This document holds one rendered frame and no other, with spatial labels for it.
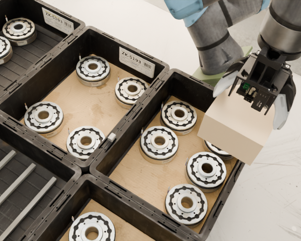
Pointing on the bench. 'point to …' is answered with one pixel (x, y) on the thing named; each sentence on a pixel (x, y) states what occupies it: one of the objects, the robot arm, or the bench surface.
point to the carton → (236, 126)
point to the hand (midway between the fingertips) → (247, 108)
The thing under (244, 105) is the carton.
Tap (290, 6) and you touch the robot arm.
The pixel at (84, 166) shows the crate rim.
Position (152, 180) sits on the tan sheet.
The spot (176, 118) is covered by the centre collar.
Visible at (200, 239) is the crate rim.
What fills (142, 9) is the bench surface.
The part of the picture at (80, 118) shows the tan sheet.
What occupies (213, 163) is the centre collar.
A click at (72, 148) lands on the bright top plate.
